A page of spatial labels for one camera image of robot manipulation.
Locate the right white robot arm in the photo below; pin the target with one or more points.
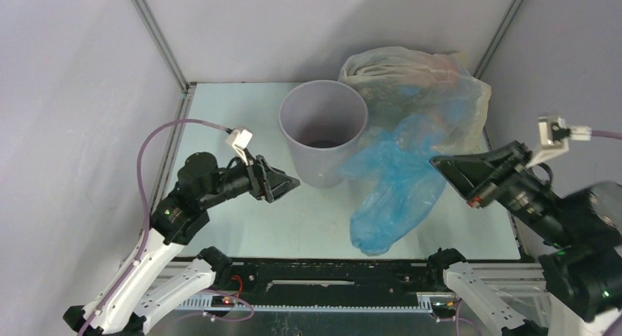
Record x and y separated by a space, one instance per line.
583 273

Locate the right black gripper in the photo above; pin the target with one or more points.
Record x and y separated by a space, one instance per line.
493 177

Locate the right aluminium frame post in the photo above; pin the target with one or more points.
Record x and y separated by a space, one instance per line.
498 37

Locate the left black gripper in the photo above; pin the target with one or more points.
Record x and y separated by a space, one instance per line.
267 183

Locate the left aluminium frame post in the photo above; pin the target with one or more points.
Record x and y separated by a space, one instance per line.
154 30

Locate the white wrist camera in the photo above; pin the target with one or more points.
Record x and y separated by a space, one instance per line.
238 139
554 137

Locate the clear full trash bag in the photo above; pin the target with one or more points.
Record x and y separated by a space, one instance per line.
436 89

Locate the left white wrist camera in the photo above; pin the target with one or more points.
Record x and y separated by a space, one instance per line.
238 139

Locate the blue plastic trash bag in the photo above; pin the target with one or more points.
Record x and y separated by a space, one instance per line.
405 185

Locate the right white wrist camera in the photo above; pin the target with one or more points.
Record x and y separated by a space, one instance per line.
554 137

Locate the aluminium frame post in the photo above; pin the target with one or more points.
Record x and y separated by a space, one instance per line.
154 30
498 37

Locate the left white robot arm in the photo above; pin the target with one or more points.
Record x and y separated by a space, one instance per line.
127 306

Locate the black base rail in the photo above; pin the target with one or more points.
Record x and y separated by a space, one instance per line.
330 283

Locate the grey plastic trash bin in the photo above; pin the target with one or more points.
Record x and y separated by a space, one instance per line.
322 122

